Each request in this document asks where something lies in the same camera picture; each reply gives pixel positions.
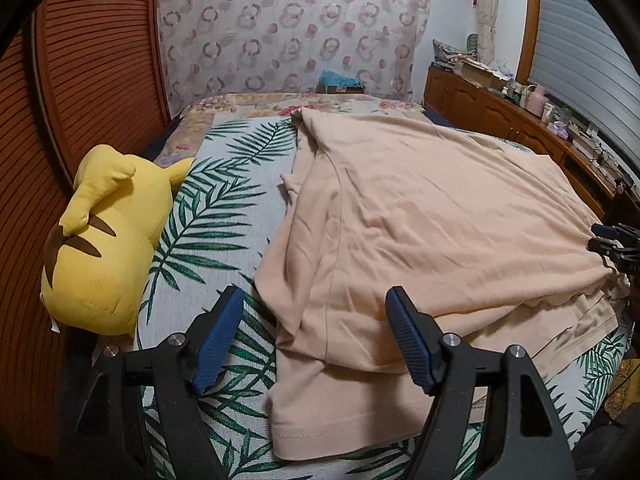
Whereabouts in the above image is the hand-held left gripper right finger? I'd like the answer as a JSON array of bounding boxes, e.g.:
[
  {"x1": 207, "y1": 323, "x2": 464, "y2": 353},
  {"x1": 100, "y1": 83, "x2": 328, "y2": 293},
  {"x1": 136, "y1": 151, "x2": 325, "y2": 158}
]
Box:
[{"x1": 385, "y1": 286, "x2": 583, "y2": 480}]

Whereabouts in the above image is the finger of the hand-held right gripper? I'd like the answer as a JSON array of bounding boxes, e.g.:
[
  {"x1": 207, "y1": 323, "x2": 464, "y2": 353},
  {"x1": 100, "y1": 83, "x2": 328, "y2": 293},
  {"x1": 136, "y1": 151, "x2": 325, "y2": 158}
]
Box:
[
  {"x1": 586, "y1": 237, "x2": 640, "y2": 277},
  {"x1": 591, "y1": 222, "x2": 640, "y2": 245}
]

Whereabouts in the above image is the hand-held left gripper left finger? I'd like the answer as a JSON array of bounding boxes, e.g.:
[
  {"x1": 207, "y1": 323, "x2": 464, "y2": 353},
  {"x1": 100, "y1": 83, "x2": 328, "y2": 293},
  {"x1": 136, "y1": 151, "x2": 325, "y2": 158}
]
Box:
[{"x1": 65, "y1": 285, "x2": 246, "y2": 480}]

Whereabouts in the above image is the beige shirt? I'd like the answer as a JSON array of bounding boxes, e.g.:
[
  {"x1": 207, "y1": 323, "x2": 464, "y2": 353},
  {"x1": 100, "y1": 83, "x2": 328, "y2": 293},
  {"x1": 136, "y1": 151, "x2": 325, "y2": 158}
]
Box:
[{"x1": 255, "y1": 107, "x2": 631, "y2": 461}]

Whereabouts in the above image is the leaf print blanket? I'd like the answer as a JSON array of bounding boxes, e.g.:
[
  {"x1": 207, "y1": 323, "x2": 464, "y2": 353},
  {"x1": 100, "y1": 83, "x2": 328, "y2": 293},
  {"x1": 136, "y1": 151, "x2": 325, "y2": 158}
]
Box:
[{"x1": 135, "y1": 117, "x2": 631, "y2": 480}]

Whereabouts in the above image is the yellow plush toy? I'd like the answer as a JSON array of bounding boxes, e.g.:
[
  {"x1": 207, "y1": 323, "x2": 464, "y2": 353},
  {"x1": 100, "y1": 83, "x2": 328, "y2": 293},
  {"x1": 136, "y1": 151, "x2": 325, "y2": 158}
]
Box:
[{"x1": 40, "y1": 144, "x2": 196, "y2": 336}]

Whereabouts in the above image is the pink bottle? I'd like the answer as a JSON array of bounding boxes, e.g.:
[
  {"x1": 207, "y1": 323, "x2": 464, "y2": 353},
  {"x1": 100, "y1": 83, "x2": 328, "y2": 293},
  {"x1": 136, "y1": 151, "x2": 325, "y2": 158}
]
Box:
[{"x1": 527, "y1": 85, "x2": 547, "y2": 117}]

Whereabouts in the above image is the wooden sideboard cabinet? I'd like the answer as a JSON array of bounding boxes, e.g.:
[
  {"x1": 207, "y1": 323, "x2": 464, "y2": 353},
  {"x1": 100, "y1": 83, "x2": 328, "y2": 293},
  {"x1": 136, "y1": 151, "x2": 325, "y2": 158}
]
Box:
[{"x1": 422, "y1": 62, "x2": 640, "y2": 226}]

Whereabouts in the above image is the grey window blind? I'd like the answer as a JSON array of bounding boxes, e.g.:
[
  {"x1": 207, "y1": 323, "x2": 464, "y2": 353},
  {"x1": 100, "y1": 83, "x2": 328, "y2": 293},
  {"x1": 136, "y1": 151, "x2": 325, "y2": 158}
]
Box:
[{"x1": 527, "y1": 0, "x2": 640, "y2": 161}]

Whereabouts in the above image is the pale open box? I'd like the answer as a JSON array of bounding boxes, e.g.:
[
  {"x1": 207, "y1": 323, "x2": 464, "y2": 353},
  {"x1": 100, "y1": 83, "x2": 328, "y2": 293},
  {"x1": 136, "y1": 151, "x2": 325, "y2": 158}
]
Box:
[{"x1": 457, "y1": 62, "x2": 512, "y2": 89}]

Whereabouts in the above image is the floral bedsheet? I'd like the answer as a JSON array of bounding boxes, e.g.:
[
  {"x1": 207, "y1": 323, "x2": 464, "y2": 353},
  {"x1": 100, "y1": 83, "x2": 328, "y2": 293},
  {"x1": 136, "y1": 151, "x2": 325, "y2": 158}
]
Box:
[{"x1": 152, "y1": 91, "x2": 426, "y2": 168}]

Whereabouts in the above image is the stack of folded cloths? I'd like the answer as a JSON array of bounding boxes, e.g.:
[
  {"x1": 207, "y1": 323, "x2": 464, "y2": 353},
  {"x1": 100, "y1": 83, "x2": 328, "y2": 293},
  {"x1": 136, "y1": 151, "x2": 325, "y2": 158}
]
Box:
[{"x1": 432, "y1": 39, "x2": 481, "y2": 69}]

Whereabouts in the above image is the cream lace window curtain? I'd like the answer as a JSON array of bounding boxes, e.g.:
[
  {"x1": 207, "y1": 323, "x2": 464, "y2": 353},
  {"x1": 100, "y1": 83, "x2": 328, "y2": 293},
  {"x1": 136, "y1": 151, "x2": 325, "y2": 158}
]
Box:
[{"x1": 462, "y1": 0, "x2": 501, "y2": 63}]

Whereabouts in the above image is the brown slatted wooden wardrobe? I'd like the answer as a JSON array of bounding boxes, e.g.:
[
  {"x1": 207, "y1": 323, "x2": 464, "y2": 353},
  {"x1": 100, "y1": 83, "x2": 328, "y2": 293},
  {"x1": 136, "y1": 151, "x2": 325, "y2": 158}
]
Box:
[{"x1": 0, "y1": 0, "x2": 173, "y2": 461}]

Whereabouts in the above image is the teal crumpled bag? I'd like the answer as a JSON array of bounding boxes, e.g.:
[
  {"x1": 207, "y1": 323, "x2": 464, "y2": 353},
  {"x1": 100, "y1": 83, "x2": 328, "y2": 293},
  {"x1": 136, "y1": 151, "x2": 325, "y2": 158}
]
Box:
[{"x1": 320, "y1": 67, "x2": 363, "y2": 88}]

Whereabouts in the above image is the wooden window frame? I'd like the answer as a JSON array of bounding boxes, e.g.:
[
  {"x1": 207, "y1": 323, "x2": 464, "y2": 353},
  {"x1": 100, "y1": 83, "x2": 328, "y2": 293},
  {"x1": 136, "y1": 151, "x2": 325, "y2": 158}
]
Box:
[{"x1": 515, "y1": 0, "x2": 545, "y2": 86}]

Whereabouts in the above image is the ring patterned sheer curtain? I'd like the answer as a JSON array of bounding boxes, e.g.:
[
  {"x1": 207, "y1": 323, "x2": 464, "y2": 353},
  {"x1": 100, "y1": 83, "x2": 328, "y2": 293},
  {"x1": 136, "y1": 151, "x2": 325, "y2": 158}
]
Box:
[{"x1": 155, "y1": 0, "x2": 433, "y2": 116}]

